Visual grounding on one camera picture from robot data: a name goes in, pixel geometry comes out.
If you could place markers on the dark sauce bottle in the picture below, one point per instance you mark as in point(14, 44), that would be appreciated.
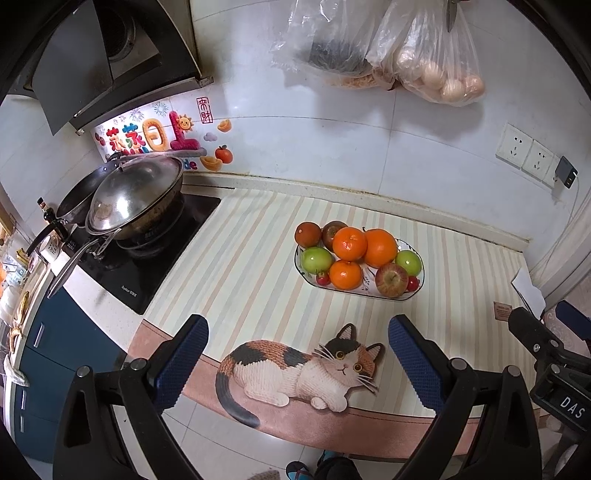
point(44, 210)

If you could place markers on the white mug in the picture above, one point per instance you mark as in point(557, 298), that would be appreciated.
point(50, 248)

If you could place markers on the large orange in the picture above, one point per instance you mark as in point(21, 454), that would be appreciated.
point(381, 248)

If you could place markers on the floral oval plate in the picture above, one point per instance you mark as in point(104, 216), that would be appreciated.
point(368, 283)

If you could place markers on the red apple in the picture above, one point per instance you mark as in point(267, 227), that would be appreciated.
point(391, 280)

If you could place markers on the person's dark trouser leg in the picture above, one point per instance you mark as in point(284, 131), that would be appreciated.
point(339, 471)

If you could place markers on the colourful letter wall sticker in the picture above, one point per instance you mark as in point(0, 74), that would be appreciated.
point(152, 134)

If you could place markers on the white wall socket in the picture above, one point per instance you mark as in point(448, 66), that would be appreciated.
point(538, 159)
point(513, 144)

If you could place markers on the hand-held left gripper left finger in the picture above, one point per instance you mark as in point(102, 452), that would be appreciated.
point(180, 364)

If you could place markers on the gold ingot wall sticker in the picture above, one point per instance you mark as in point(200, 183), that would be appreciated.
point(210, 163)

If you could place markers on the medium mandarin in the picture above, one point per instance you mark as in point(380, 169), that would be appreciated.
point(349, 243)

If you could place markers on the person's teal shoe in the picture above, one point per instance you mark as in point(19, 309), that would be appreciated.
point(299, 471)

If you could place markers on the green apple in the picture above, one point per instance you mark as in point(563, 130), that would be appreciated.
point(316, 259)
point(409, 263)

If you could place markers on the blue cabinet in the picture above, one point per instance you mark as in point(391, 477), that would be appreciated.
point(60, 332)

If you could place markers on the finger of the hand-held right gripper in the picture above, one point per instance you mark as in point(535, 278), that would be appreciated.
point(531, 330)
point(572, 316)

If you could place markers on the brown egg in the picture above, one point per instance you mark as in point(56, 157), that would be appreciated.
point(432, 74)
point(452, 90)
point(474, 85)

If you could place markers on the striped cat print mat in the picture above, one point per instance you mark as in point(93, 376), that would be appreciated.
point(258, 258)

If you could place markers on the red seal wall sticker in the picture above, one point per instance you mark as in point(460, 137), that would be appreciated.
point(204, 110)

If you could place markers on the clear bag of eggs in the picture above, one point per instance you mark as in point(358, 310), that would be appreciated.
point(438, 50)

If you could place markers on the black cooktop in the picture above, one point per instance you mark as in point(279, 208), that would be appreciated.
point(152, 272)

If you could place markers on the brownish red tomato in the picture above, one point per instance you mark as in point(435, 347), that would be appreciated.
point(332, 230)
point(308, 234)

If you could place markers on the steel wok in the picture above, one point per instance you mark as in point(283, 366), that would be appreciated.
point(154, 226)

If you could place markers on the clear bag of dried shrimp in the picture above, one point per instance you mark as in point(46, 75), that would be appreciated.
point(360, 82)

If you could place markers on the small red cherry tomato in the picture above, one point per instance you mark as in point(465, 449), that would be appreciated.
point(412, 284)
point(322, 278)

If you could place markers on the steel wok lid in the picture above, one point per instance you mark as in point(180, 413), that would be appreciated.
point(120, 194)

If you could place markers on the persimmon wall sticker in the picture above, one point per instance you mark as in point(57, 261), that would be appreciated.
point(224, 153)

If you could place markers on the black range hood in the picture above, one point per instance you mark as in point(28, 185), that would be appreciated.
point(92, 55)

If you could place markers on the black charger plug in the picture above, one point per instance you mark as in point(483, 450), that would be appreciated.
point(565, 172)

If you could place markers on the clear bag with dark contents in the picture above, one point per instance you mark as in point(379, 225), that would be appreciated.
point(332, 50)

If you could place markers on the small mandarin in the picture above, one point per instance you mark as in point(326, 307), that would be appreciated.
point(346, 274)

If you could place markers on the black frying pan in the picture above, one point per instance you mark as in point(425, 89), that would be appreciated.
point(78, 198)

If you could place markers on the white paper sheet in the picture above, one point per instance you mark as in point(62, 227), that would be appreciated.
point(526, 286)

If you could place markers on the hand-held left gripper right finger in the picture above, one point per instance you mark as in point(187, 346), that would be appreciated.
point(413, 364)

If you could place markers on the brown mat label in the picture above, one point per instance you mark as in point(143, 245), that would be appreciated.
point(502, 310)

